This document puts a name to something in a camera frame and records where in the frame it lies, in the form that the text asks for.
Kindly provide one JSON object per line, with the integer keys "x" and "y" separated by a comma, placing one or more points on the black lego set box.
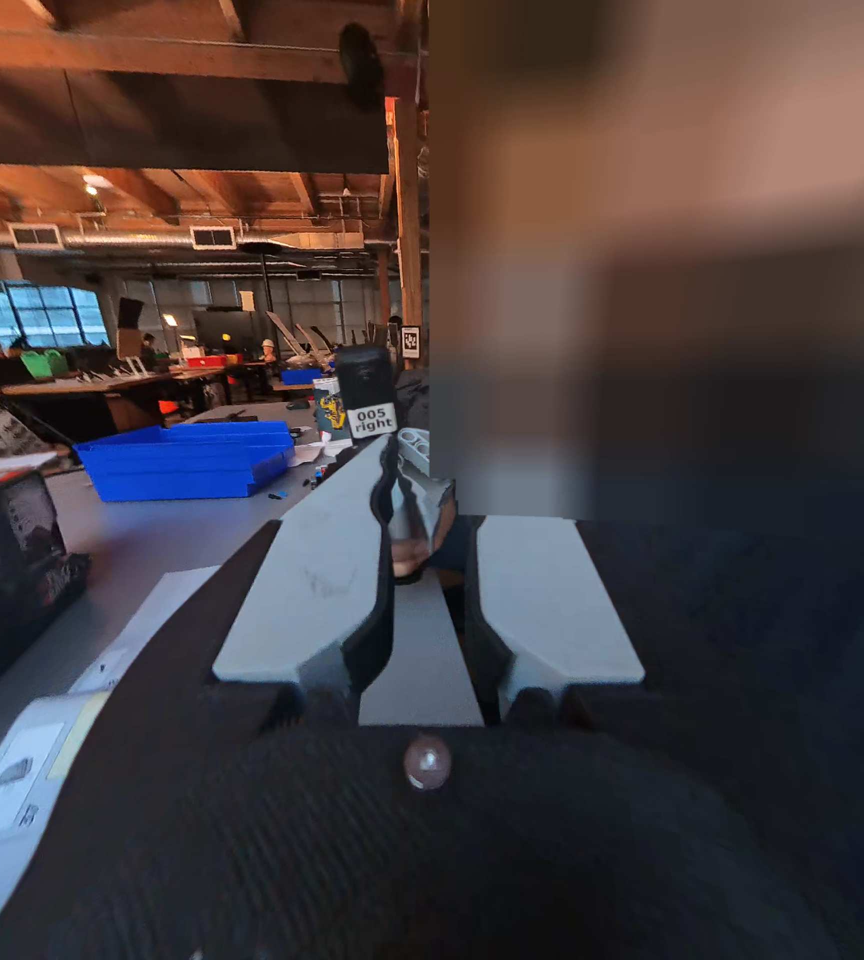
{"x": 4, "y": 585}

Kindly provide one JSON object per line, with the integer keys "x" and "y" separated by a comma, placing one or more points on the long wooden workbench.
{"x": 102, "y": 384}

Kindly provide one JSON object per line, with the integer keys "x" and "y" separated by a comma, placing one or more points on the small blue bin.
{"x": 301, "y": 376}

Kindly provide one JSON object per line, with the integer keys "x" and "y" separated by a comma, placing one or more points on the wooden post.
{"x": 406, "y": 225}

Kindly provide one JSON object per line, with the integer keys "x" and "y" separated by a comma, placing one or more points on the red plastic bin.
{"x": 205, "y": 361}

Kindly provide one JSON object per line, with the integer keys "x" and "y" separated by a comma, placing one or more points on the white and black lego assembly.
{"x": 413, "y": 446}

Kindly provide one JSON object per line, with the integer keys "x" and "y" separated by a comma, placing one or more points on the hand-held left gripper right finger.
{"x": 544, "y": 600}

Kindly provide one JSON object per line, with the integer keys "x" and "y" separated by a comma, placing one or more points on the blue plastic bin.
{"x": 184, "y": 461}

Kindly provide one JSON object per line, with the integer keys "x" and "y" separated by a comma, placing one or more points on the black and white marker tag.
{"x": 411, "y": 342}

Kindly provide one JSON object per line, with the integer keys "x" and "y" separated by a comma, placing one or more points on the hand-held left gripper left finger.
{"x": 304, "y": 585}

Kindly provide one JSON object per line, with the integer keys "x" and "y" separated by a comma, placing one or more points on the patterned black and white paper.
{"x": 8, "y": 435}

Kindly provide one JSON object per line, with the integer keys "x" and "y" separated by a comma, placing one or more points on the large window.
{"x": 42, "y": 315}

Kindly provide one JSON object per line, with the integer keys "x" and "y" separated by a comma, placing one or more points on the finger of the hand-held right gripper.
{"x": 424, "y": 502}

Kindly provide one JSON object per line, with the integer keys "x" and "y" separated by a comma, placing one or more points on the white paper sheet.
{"x": 19, "y": 750}

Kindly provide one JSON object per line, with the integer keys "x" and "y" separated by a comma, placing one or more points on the person's right hand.
{"x": 407, "y": 559}

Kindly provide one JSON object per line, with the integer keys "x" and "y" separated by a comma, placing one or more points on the lego box with yellow vehicle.
{"x": 331, "y": 412}

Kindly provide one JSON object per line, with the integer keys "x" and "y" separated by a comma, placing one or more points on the green plastic bin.
{"x": 43, "y": 364}

